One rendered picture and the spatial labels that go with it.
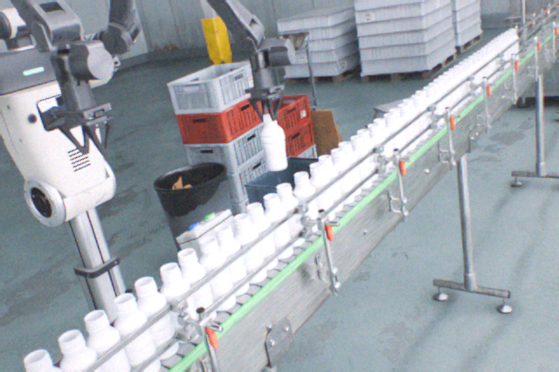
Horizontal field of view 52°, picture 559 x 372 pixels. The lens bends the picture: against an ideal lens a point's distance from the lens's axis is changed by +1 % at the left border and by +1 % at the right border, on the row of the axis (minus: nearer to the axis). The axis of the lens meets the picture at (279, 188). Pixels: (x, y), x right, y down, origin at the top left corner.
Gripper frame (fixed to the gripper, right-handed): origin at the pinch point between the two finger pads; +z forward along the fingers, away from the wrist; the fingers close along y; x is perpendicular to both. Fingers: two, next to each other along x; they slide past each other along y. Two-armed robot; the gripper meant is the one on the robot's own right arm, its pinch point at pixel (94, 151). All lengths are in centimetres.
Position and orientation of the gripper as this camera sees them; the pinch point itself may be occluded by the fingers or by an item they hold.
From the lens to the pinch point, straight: 121.3
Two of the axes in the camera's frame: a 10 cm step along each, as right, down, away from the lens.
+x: 5.6, -3.8, 7.3
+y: 8.1, 0.7, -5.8
